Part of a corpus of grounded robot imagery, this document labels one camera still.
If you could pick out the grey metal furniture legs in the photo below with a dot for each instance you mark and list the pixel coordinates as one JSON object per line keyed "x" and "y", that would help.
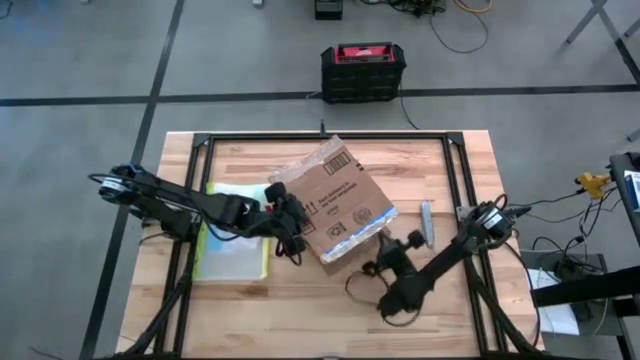
{"x": 607, "y": 22}

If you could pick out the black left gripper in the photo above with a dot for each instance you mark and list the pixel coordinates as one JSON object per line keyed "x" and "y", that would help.
{"x": 280, "y": 220}

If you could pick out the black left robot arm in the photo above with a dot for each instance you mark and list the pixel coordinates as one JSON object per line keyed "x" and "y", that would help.
{"x": 190, "y": 205}

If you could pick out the small black camera post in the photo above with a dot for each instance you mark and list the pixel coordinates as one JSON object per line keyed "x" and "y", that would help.
{"x": 322, "y": 127}

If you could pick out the brown cardboard shipping box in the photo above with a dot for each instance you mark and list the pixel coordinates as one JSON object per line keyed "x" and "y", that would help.
{"x": 335, "y": 200}

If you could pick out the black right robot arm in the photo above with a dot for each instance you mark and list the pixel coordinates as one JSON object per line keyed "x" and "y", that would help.
{"x": 450, "y": 255}

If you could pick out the grey white handheld device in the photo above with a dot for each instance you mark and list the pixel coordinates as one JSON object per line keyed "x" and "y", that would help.
{"x": 426, "y": 225}

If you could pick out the blue white box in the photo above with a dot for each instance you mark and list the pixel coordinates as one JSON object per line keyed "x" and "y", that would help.
{"x": 633, "y": 190}

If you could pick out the black table frame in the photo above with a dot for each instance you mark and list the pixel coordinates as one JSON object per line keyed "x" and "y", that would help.
{"x": 400, "y": 136}

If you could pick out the red black power station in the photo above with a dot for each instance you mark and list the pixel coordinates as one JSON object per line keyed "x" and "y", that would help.
{"x": 362, "y": 72}

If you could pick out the black metal bar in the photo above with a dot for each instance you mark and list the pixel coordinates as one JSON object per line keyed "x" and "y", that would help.
{"x": 585, "y": 287}

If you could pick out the grey floor tray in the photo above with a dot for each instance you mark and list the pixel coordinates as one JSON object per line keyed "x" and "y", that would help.
{"x": 560, "y": 257}

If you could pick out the black side table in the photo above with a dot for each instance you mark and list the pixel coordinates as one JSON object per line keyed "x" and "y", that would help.
{"x": 625, "y": 165}

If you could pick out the white paper sheet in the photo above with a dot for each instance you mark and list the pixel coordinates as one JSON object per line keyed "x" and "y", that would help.
{"x": 555, "y": 310}

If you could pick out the white mesh pouch yellow trim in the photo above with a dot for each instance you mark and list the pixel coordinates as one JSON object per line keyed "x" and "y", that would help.
{"x": 230, "y": 255}

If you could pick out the black floor box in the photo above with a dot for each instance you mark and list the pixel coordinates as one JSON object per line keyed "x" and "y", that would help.
{"x": 328, "y": 9}

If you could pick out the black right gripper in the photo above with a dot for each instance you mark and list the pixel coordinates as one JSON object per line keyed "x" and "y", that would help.
{"x": 397, "y": 256}

